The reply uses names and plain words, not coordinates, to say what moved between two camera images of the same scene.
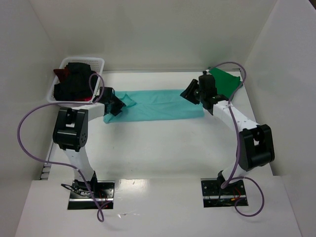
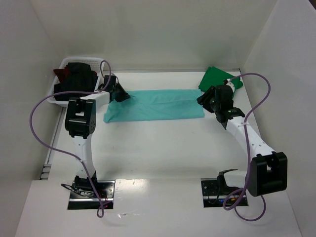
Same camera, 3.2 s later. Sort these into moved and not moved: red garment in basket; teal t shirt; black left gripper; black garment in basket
Moved: black left gripper
Not moved: red garment in basket; black garment in basket; teal t shirt
